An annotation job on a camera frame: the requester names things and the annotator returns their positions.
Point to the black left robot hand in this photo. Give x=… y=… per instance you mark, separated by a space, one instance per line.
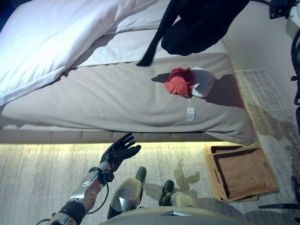
x=119 y=153

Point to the white paper price tag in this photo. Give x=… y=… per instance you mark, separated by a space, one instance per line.
x=190 y=114

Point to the red garment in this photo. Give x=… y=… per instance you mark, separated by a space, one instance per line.
x=178 y=84

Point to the white garment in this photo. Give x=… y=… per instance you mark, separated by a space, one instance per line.
x=205 y=79

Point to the black garment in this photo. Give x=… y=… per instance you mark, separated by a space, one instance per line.
x=199 y=28

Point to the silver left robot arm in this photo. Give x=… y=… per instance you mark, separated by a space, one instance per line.
x=89 y=187

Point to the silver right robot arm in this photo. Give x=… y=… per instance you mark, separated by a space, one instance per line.
x=294 y=21

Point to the bed mattress with beige sheet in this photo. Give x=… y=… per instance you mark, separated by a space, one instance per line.
x=105 y=100

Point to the white quilted bed pad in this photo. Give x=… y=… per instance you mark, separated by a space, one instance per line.
x=126 y=47

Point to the brown wicker basket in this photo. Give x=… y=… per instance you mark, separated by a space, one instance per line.
x=243 y=173

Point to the silver left robot leg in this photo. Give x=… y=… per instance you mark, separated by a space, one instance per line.
x=126 y=199

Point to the silver robot leg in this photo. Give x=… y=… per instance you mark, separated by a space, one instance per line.
x=180 y=199
x=126 y=199

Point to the silver right robot leg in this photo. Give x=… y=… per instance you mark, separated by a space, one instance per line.
x=180 y=199

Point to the beige robot torso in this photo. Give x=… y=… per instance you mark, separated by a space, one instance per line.
x=168 y=218

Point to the white duvet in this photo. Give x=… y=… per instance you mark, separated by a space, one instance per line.
x=47 y=42

